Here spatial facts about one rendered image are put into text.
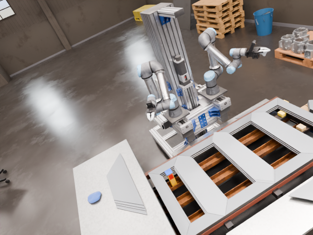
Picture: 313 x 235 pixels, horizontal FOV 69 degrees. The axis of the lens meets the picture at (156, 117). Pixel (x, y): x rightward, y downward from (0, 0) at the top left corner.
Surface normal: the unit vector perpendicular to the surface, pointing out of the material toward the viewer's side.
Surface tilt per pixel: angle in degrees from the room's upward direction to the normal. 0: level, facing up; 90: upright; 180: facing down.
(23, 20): 90
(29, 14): 90
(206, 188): 0
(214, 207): 0
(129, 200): 0
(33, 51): 90
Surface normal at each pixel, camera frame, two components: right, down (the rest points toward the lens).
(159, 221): -0.33, -0.76
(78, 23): 0.41, 0.42
